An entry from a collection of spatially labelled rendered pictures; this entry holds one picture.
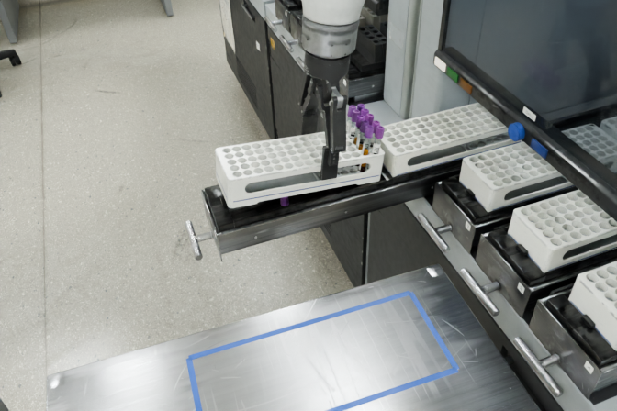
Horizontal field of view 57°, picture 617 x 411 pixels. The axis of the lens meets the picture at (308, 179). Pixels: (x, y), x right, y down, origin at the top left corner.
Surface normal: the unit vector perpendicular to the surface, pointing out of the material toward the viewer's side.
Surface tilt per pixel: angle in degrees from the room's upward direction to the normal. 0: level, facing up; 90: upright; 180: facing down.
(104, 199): 0
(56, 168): 0
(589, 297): 90
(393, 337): 0
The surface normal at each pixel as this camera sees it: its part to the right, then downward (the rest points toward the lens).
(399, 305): -0.04, -0.77
